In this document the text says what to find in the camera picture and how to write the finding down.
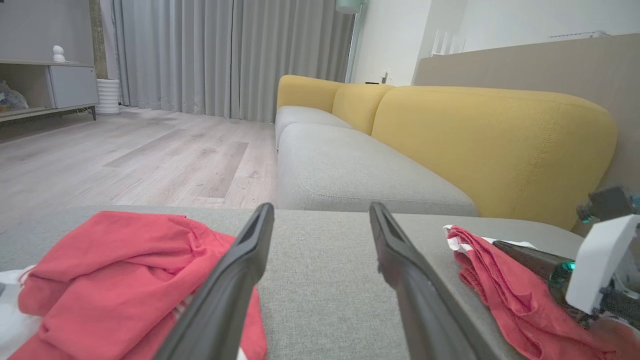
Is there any grey pleated curtain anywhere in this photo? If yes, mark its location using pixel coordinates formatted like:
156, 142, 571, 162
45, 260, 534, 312
99, 0, 357, 124

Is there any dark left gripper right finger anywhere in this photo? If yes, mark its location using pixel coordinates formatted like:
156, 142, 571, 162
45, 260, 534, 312
368, 201, 501, 360

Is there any yellow sofa backrest cushion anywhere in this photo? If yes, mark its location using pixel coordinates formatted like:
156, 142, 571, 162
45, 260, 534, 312
276, 74, 347, 115
331, 83, 397, 136

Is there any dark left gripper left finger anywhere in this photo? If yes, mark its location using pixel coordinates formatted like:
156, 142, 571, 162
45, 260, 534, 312
152, 202, 275, 360

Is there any grey low cabinet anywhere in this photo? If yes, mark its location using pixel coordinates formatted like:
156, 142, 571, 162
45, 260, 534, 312
0, 59, 100, 124

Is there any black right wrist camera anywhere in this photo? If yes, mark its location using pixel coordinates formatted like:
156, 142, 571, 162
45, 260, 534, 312
576, 185, 640, 224

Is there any white ribbed vase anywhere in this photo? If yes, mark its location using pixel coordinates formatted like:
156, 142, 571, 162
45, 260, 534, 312
94, 78, 122, 116

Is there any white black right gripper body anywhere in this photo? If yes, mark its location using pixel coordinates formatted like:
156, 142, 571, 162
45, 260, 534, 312
565, 214, 640, 316

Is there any red and white garment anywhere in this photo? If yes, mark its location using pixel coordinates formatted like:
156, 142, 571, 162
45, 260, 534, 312
0, 210, 640, 360

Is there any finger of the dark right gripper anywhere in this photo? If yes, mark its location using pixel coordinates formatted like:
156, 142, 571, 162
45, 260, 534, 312
492, 239, 577, 282

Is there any small grey sofa seat cushion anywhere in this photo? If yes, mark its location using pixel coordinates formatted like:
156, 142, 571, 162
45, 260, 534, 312
274, 105, 354, 151

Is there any white router with antennas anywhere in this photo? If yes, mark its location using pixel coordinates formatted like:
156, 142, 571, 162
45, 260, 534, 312
429, 28, 468, 57

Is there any large yellow sofa backrest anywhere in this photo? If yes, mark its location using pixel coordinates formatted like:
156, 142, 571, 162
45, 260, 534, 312
371, 85, 619, 232

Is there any crumpled grey bag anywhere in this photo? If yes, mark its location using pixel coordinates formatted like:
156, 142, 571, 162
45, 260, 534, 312
0, 80, 29, 113

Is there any pale green floor lamp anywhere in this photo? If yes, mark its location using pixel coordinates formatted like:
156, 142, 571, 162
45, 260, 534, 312
334, 0, 369, 84

